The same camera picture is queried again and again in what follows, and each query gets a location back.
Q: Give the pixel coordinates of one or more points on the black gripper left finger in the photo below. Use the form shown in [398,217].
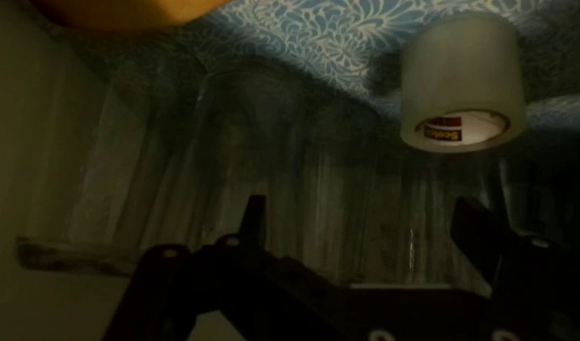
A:
[239,289]

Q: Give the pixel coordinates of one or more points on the orange round object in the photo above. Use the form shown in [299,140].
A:
[125,11]

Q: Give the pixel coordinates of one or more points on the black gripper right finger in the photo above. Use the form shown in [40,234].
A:
[542,284]

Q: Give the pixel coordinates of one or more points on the blue patterned shelf liner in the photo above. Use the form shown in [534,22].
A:
[328,30]

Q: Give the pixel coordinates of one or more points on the white tape roll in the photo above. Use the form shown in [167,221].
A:
[460,68]

